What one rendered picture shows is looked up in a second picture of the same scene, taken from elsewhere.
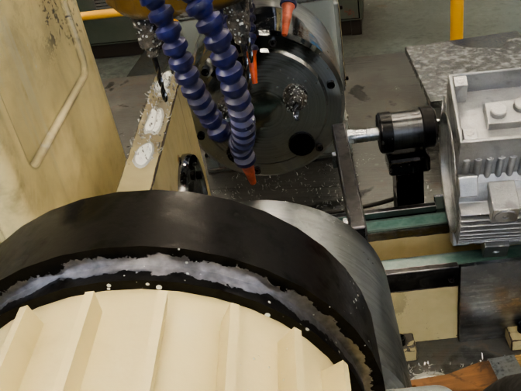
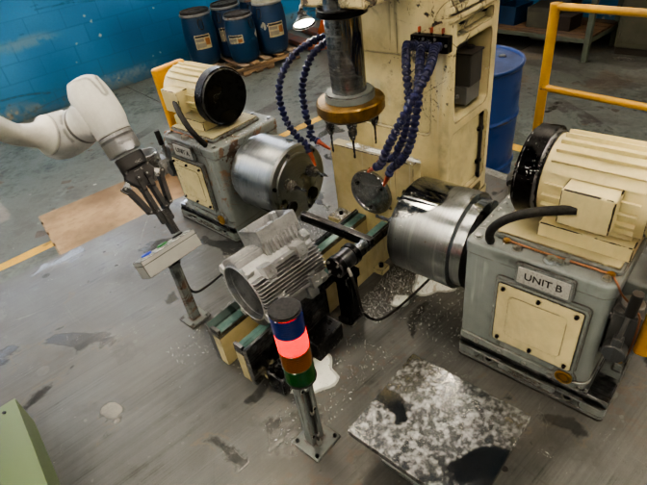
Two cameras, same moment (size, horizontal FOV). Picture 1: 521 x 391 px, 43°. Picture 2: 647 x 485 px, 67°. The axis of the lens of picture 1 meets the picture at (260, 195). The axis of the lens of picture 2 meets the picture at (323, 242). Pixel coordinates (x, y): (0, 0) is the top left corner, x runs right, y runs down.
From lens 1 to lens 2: 174 cm
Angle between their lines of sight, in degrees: 95
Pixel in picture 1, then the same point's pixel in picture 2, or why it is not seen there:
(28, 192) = not seen: hidden behind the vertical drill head
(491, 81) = (279, 224)
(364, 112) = (520, 400)
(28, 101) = not seen: hidden behind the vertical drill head
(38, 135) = not seen: hidden behind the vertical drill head
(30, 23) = (396, 91)
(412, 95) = (518, 450)
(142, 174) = (342, 143)
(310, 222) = (272, 157)
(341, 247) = (263, 164)
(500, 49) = (446, 461)
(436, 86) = (429, 371)
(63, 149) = (381, 133)
